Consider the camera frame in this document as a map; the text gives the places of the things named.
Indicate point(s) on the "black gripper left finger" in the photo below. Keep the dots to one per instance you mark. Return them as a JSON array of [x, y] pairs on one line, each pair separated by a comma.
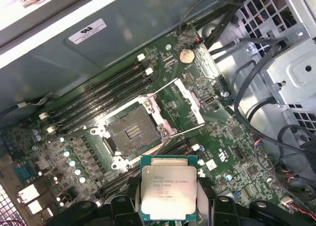
[[123, 211]]

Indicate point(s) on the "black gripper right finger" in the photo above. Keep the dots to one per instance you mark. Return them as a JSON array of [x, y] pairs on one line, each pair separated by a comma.
[[225, 211]]

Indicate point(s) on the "silver CPU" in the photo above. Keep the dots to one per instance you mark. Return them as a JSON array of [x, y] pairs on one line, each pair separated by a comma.
[[168, 186]]

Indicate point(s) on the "metal socket cover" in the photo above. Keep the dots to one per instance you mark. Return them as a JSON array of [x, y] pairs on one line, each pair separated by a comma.
[[188, 100]]

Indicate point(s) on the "CPU socket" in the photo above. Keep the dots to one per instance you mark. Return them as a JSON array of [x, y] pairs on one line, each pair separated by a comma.
[[133, 134]]

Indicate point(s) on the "green motherboard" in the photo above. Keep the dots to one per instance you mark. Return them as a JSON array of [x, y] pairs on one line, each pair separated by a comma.
[[222, 137]]

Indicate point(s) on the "metal drive cage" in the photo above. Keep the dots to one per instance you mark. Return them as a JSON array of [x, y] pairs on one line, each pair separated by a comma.
[[291, 73]]

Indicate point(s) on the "black PC case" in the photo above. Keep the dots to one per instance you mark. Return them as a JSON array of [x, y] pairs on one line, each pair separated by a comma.
[[61, 70]]

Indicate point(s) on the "round coin battery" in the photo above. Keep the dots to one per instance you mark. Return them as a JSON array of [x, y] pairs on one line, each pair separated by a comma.
[[185, 57]]

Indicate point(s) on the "white label sticker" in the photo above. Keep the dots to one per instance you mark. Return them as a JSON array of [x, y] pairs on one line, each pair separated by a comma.
[[87, 31]]

